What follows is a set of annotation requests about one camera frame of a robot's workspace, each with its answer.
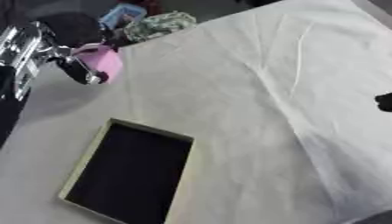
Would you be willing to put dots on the green patterned soft toy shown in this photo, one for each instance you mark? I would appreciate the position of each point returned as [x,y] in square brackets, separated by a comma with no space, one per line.
[158,25]

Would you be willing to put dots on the tan box with black inside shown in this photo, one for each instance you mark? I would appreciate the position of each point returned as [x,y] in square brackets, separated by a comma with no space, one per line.
[132,172]

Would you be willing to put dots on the pink rectangular block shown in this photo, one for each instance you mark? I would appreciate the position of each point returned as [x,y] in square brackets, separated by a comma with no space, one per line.
[104,59]

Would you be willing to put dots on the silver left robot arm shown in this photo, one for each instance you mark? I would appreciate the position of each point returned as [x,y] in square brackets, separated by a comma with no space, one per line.
[20,52]

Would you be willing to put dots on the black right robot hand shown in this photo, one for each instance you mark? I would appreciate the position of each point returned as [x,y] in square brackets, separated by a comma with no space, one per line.
[385,102]

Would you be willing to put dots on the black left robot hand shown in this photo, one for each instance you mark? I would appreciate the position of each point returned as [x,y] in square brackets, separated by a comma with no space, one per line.
[76,30]

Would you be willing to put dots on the blue and white packet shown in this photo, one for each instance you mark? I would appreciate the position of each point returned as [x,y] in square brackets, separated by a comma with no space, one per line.
[121,16]

